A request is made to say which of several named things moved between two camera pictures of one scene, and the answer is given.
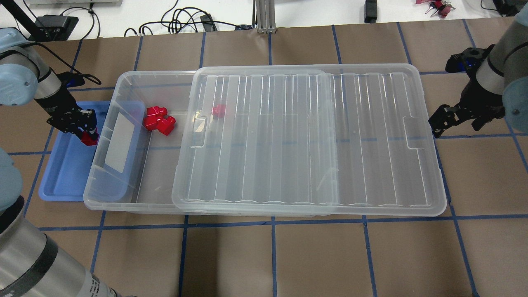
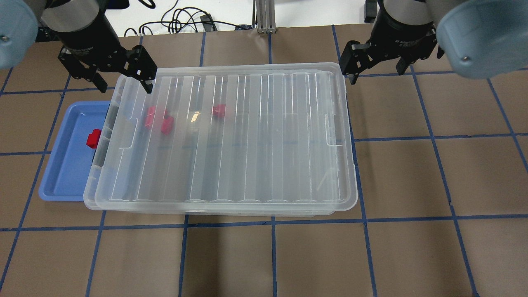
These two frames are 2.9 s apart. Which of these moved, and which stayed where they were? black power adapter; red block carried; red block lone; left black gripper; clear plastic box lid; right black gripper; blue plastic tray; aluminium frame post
Moved: red block carried; right black gripper; clear plastic box lid; left black gripper
Stayed: black power adapter; aluminium frame post; blue plastic tray; red block lone
